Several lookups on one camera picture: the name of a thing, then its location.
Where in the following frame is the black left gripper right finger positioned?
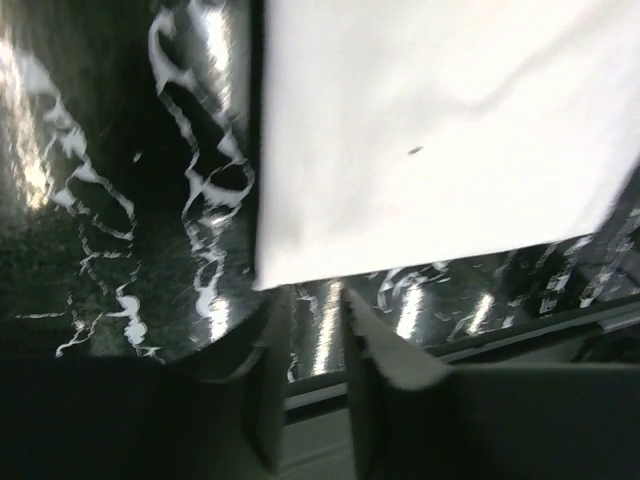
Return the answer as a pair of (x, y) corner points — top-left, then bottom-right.
(341, 290), (639, 479)

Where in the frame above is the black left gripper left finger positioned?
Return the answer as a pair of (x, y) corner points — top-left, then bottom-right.
(1, 288), (293, 479)

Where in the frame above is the white t-shirt with print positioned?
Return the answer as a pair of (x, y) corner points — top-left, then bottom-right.
(255, 1), (639, 290)

